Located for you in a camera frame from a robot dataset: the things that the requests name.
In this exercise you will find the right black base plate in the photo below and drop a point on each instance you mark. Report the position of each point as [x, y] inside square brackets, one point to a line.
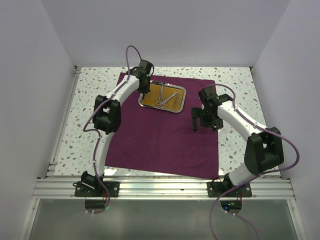
[217, 188]

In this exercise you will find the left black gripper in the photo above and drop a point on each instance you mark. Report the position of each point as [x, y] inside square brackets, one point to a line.
[145, 90]

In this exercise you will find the steel instrument tray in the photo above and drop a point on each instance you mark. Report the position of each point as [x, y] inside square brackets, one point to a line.
[183, 100]

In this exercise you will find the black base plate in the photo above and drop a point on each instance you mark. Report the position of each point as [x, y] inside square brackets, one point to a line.
[110, 189]
[217, 188]

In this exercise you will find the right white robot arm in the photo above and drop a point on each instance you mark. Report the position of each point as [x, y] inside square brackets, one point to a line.
[264, 148]

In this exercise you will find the aluminium frame rail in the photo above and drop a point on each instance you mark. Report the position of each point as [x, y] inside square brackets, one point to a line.
[163, 188]

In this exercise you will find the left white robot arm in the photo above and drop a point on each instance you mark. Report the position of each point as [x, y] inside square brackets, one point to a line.
[106, 120]

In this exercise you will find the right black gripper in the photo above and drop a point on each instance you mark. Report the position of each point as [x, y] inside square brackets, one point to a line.
[217, 124]

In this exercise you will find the left side aluminium rail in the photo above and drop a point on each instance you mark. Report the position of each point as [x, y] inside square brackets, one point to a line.
[53, 160]

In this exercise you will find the tan wax pad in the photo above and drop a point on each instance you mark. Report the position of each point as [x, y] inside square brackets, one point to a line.
[152, 96]

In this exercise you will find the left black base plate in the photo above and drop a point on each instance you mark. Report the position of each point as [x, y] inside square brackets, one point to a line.
[110, 189]

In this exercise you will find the steel tweezers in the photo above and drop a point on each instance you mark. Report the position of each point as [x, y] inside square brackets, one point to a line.
[176, 101]

